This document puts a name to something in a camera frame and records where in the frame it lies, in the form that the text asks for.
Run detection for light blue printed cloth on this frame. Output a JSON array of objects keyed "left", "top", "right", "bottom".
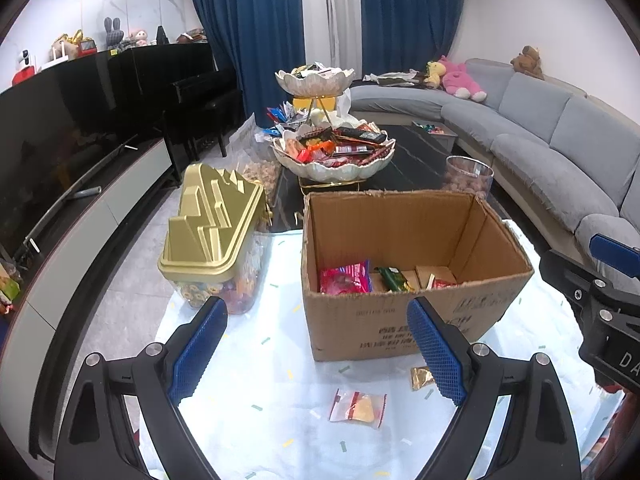
[{"left": 137, "top": 217, "right": 626, "bottom": 480}]

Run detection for clear cracker packet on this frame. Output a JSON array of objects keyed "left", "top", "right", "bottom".
[{"left": 327, "top": 388, "right": 388, "bottom": 428}]

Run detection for blue curtain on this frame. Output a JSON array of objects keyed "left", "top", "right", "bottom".
[
  {"left": 359, "top": 0, "right": 470, "bottom": 73},
  {"left": 186, "top": 0, "right": 307, "bottom": 116}
]

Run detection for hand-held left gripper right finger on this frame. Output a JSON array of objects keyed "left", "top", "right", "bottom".
[{"left": 406, "top": 296, "right": 583, "bottom": 480}]

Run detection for black curved television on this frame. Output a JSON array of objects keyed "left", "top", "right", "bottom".
[{"left": 0, "top": 52, "right": 168, "bottom": 261}]

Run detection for gold white ornament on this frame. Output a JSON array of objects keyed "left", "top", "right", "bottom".
[{"left": 49, "top": 30, "right": 83, "bottom": 63}]

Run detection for grey sofa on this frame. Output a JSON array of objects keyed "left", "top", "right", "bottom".
[{"left": 348, "top": 57, "right": 640, "bottom": 281}]

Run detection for gold candy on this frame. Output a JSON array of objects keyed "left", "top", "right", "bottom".
[{"left": 410, "top": 366, "right": 436, "bottom": 392}]

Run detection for brown plush bear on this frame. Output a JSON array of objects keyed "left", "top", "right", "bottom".
[{"left": 510, "top": 46, "right": 545, "bottom": 81}]

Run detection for pile of mixed snack packets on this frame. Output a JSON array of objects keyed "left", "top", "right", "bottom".
[{"left": 282, "top": 122, "right": 393, "bottom": 166}]

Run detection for clear bag of peanuts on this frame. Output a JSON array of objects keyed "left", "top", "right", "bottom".
[{"left": 230, "top": 115, "right": 283, "bottom": 203}]

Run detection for yellow plush toy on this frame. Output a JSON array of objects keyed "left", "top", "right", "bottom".
[{"left": 424, "top": 60, "right": 448, "bottom": 90}]

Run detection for crumpled white dark clothes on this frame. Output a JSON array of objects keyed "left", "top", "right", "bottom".
[{"left": 362, "top": 69, "right": 428, "bottom": 86}]

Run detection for pink snack packet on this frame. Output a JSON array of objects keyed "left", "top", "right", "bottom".
[{"left": 318, "top": 260, "right": 373, "bottom": 294}]

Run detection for brown cardboard box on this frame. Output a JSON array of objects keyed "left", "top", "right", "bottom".
[{"left": 301, "top": 190, "right": 535, "bottom": 362}]

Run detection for clear jar of coated nuts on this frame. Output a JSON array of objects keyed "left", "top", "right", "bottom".
[{"left": 442, "top": 156, "right": 495, "bottom": 201}]

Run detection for heap of wrapped candies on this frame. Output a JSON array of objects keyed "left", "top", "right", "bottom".
[{"left": 287, "top": 62, "right": 346, "bottom": 78}]

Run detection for green snack box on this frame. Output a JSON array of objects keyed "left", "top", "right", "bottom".
[{"left": 0, "top": 277, "right": 22, "bottom": 306}]

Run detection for gold lid candy container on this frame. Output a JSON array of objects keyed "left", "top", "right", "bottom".
[{"left": 157, "top": 162, "right": 266, "bottom": 316}]

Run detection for grey bunny plush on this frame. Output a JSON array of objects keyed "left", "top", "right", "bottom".
[{"left": 103, "top": 16, "right": 125, "bottom": 52}]

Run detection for black upright piano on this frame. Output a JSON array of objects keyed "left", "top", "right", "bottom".
[{"left": 107, "top": 42, "right": 246, "bottom": 158}]

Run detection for white red toy robot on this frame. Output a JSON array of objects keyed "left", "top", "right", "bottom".
[{"left": 12, "top": 50, "right": 38, "bottom": 85}]

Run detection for white tiered bowl stand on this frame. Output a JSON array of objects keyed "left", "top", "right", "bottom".
[{"left": 272, "top": 66, "right": 397, "bottom": 191}]

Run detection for white sheer curtain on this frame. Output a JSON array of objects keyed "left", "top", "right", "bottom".
[{"left": 300, "top": 0, "right": 363, "bottom": 81}]

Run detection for grey bin of toys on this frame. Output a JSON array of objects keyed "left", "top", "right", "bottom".
[{"left": 411, "top": 121, "right": 458, "bottom": 153}]

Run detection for grey black television cabinet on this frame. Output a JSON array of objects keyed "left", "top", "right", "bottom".
[{"left": 0, "top": 137, "right": 181, "bottom": 461}]

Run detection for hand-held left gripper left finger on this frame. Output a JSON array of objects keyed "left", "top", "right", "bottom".
[{"left": 52, "top": 296, "right": 229, "bottom": 480}]

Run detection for loose blue red snack packets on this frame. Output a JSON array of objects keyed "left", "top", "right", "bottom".
[{"left": 255, "top": 101, "right": 307, "bottom": 142}]

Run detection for green chips packet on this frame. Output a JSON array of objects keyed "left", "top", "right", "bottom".
[{"left": 374, "top": 266, "right": 416, "bottom": 292}]

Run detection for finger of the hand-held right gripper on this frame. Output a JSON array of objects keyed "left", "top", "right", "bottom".
[
  {"left": 589, "top": 232, "right": 640, "bottom": 281},
  {"left": 539, "top": 249, "right": 621, "bottom": 321}
]

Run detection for pink plush toy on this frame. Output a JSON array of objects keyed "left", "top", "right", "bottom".
[{"left": 440, "top": 55, "right": 488, "bottom": 102}]

